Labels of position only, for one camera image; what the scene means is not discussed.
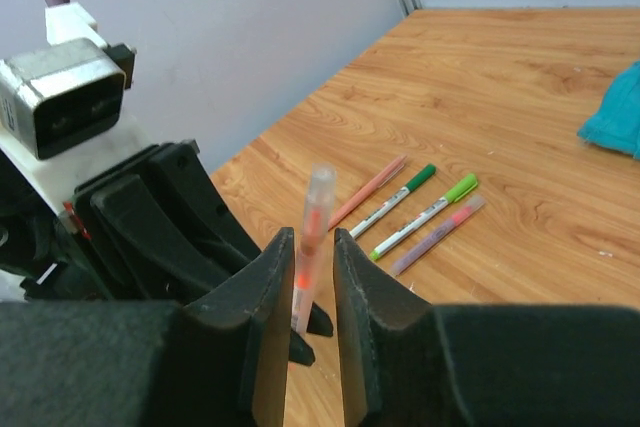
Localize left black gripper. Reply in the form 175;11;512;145
62;143;315;365

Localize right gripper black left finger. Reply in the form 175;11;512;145
1;228;294;426

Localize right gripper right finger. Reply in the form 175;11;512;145
333;229;639;426

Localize orange pen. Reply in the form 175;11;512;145
291;163;337;336

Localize pink marker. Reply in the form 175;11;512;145
390;194;486;277

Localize white pen yellow-green tip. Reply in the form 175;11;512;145
369;173;478;261

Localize pink pen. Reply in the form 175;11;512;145
329;154;407;229

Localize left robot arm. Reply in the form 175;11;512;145
1;143;260;363

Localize black tipped white pen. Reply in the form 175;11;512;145
349;164;437;239

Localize teal folded cloth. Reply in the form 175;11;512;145
577;61;640;160

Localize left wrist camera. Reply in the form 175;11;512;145
0;2;139;161

